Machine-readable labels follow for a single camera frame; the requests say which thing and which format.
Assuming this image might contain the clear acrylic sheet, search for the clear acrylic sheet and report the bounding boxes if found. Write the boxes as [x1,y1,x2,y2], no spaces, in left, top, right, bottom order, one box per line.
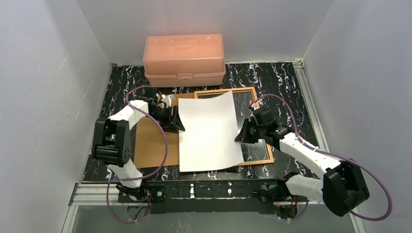
[198,91,270,162]

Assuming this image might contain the brown cardboard backing board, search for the brown cardboard backing board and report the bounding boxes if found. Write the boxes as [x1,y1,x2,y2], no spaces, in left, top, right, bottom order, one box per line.
[134,93,193,168]

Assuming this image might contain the brown wooden picture frame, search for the brown wooden picture frame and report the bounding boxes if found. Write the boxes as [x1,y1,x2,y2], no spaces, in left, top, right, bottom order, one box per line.
[193,86,275,167]

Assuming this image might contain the window and plant photo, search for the window and plant photo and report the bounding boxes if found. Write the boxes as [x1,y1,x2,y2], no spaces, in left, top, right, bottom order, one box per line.
[178,91,244,172]

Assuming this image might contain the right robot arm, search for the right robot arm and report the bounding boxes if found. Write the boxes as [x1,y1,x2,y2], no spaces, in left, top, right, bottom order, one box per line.
[235,107,370,216]

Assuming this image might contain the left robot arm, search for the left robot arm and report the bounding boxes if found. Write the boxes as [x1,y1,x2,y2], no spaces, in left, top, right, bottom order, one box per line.
[91,85,185,189]

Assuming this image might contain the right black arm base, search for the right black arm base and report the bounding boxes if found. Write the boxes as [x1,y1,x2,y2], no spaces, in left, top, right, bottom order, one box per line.
[256,172,298,205]

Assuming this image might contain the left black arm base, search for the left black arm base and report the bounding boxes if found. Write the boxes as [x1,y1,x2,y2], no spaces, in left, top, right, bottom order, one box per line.
[116,184,166,203]

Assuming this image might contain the pink plastic storage box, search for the pink plastic storage box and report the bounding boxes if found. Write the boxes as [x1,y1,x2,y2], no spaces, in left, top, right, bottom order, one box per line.
[143,34,226,87]

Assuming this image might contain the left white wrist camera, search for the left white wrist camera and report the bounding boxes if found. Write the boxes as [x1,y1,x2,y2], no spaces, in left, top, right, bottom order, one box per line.
[160,94,175,108]

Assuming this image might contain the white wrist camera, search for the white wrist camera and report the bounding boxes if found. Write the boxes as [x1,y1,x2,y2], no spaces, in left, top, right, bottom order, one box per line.
[160,94,175,108]
[249,100,260,112]

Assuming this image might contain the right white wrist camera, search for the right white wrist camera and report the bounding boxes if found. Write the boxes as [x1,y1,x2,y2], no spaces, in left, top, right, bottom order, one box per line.
[249,100,260,112]

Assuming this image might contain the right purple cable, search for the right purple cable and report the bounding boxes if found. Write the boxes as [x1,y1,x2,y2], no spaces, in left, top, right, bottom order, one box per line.
[252,94,394,222]

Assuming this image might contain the aluminium front rail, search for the aluminium front rail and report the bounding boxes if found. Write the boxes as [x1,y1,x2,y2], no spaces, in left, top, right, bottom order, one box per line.
[69,182,358,206]

